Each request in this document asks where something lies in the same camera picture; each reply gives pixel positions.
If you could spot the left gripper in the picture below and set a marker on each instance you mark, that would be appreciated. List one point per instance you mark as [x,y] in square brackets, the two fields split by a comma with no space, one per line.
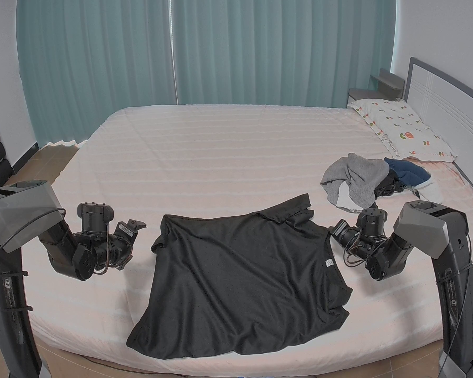
[120,252]

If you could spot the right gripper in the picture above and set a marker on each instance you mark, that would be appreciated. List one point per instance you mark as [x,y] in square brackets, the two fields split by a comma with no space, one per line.
[345,232]

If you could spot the black T-shirt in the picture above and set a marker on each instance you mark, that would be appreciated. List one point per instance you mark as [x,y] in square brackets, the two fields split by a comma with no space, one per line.
[240,282]

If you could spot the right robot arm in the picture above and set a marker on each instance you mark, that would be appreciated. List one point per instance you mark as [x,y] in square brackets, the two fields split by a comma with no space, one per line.
[421,226]

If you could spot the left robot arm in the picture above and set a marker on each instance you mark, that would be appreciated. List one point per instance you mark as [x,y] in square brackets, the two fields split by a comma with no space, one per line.
[19,211]

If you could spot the pile of clothes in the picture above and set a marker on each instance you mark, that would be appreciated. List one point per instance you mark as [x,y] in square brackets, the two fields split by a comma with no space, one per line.
[358,175]

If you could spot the bed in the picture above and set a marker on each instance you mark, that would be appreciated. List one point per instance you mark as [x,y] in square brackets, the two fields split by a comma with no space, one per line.
[220,152]

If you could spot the white printed pillow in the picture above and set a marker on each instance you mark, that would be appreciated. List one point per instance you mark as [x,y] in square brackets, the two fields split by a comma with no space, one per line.
[402,128]

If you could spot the grey bedside table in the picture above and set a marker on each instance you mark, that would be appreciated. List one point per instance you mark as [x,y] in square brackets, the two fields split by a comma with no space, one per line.
[378,87]

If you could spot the blue-green curtain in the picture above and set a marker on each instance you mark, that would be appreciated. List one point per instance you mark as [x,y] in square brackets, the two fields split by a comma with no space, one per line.
[280,37]
[94,53]

